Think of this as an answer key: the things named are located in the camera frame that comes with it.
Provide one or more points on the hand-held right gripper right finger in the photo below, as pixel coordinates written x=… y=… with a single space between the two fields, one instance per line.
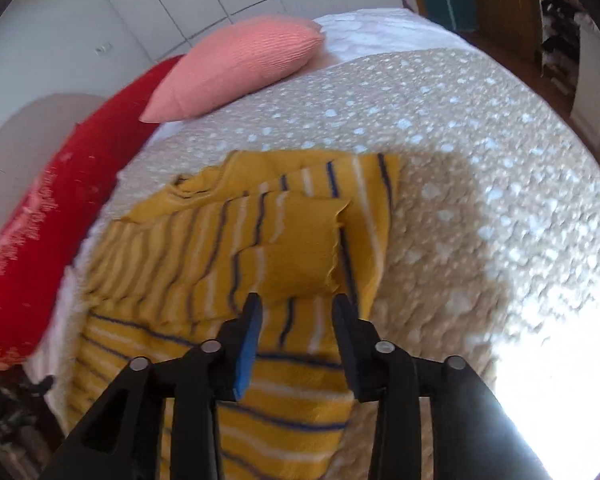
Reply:
x=347 y=350

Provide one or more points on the red pillow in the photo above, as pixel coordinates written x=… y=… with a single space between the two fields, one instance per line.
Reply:
x=55 y=210

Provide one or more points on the yellow striped knit sweater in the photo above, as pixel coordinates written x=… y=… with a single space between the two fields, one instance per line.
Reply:
x=290 y=260

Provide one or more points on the beige spotted bedspread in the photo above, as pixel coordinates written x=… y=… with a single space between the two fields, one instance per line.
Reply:
x=455 y=210

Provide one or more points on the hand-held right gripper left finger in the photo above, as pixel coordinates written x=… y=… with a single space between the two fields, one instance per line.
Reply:
x=246 y=350

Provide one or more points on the pink pillow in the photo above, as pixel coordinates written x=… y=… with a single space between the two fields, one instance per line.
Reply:
x=245 y=67

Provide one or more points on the white shelf unit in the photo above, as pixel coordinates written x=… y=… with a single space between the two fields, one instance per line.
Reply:
x=592 y=70

